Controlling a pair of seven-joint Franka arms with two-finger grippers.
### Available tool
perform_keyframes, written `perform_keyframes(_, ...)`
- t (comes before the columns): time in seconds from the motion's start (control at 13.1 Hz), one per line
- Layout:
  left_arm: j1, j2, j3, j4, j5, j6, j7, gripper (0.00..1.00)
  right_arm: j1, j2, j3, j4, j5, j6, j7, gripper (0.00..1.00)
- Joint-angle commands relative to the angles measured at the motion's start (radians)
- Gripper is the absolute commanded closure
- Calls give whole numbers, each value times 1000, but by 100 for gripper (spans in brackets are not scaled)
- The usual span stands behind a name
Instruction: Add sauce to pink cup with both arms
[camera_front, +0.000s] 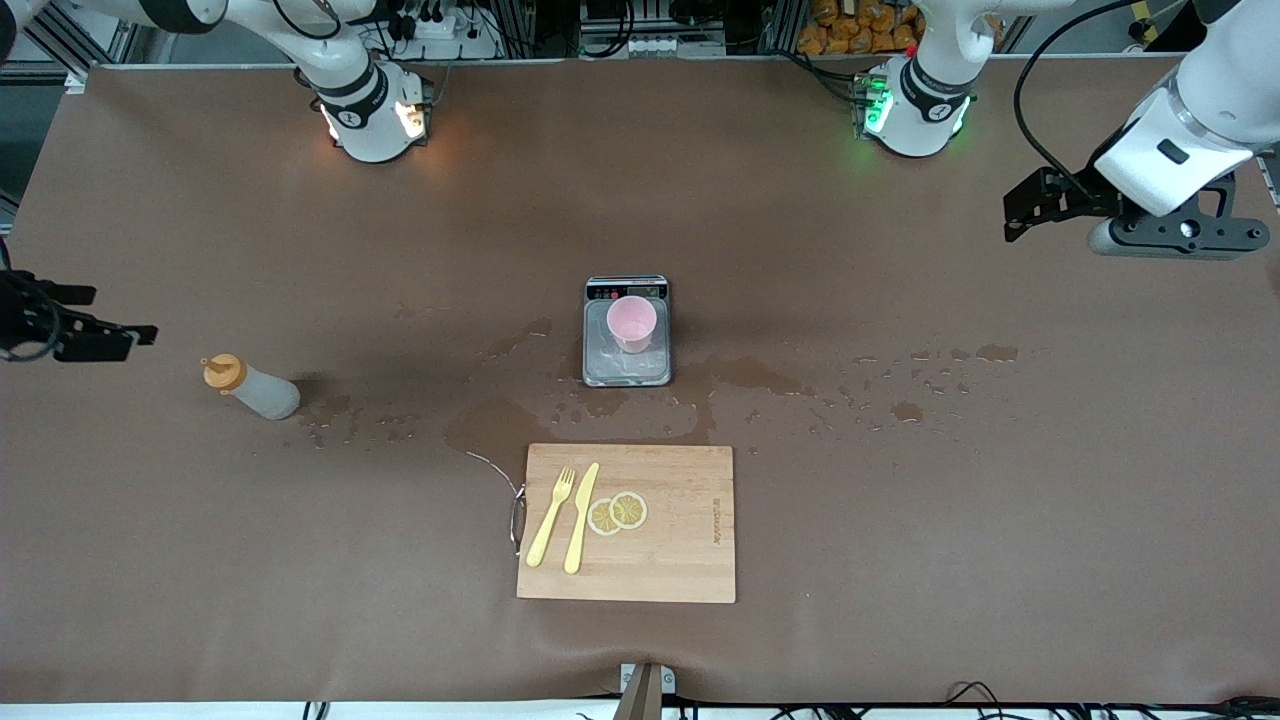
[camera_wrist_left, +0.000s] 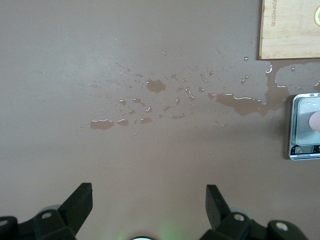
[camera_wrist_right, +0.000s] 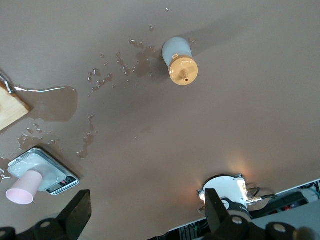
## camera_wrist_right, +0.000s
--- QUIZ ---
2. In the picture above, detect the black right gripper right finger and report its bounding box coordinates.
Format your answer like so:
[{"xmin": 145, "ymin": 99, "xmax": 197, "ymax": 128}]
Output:
[{"xmin": 202, "ymin": 187, "xmax": 320, "ymax": 240}]

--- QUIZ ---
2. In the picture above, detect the silver digital kitchen scale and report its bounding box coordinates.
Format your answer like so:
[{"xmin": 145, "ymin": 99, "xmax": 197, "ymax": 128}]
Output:
[{"xmin": 7, "ymin": 147, "xmax": 80, "ymax": 196}]

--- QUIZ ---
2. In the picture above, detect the metal cutting board handle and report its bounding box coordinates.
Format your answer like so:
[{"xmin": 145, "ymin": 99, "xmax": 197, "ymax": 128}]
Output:
[{"xmin": 0, "ymin": 72, "xmax": 17, "ymax": 95}]

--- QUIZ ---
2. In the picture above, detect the wooden cutting board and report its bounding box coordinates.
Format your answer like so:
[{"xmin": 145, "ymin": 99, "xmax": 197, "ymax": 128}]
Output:
[{"xmin": 0, "ymin": 81, "xmax": 33, "ymax": 132}]

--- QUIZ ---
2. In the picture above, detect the black right arm base cable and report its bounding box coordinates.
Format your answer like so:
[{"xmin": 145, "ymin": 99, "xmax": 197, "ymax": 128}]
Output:
[{"xmin": 246, "ymin": 186, "xmax": 279, "ymax": 205}]

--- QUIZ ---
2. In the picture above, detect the pink plastic cup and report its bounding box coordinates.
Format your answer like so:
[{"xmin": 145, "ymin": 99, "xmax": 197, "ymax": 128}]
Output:
[{"xmin": 5, "ymin": 169, "xmax": 43, "ymax": 205}]

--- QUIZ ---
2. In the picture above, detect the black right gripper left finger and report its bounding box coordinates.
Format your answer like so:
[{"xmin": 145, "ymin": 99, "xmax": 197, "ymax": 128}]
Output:
[{"xmin": 0, "ymin": 189, "xmax": 92, "ymax": 240}]

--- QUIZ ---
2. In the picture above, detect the translucent sauce bottle orange cap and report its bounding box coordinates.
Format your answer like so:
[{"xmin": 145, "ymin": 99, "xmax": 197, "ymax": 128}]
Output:
[{"xmin": 161, "ymin": 36, "xmax": 199, "ymax": 86}]

